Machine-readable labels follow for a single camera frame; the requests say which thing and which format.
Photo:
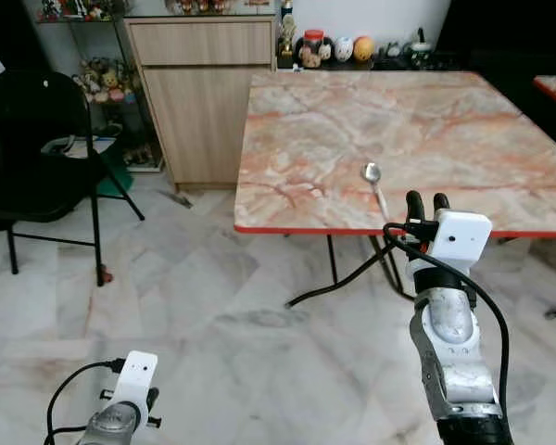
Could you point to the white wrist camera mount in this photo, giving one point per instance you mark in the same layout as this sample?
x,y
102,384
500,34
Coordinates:
x,y
461,239
135,375

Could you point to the white papers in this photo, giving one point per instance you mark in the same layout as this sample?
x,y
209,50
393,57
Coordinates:
x,y
69,146

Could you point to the light wooden cabinet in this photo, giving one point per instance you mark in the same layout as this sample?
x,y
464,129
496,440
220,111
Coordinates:
x,y
199,102

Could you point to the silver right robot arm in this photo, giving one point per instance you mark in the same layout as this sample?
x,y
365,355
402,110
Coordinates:
x,y
449,352

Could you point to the green ceramic teapot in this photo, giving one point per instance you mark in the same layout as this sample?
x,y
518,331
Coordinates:
x,y
420,49

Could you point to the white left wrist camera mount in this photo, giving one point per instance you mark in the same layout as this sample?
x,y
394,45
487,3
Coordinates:
x,y
135,375

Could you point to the black folding chair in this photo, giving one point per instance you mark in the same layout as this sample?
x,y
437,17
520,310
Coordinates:
x,y
28,139

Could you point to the red-lidded glass jar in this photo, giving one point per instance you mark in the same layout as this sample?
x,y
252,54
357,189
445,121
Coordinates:
x,y
311,50

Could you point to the brown chair foot roller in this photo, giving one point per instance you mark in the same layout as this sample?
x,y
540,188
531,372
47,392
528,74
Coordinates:
x,y
104,275

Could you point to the white egg figurine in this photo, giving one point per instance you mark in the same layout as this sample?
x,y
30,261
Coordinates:
x,y
344,49

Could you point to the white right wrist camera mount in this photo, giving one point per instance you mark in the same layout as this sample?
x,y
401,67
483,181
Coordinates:
x,y
461,239

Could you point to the marble pattern red-edged table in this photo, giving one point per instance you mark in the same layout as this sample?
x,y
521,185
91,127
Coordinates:
x,y
426,139

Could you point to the plush toy group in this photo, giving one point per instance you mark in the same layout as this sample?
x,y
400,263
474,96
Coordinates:
x,y
107,82

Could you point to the green flat object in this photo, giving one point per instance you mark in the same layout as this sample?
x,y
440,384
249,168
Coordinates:
x,y
114,178

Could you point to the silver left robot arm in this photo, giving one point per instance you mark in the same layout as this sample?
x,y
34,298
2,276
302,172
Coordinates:
x,y
111,428

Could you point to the silver metal spoon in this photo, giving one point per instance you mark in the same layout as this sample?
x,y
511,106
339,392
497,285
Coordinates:
x,y
372,173

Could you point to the golden trophy figurine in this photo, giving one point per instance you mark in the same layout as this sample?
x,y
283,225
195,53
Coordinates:
x,y
285,42

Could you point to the glass display shelf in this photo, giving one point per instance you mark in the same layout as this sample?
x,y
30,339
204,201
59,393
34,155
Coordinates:
x,y
134,120

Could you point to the orange egg figurine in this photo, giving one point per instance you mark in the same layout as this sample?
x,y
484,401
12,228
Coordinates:
x,y
363,48

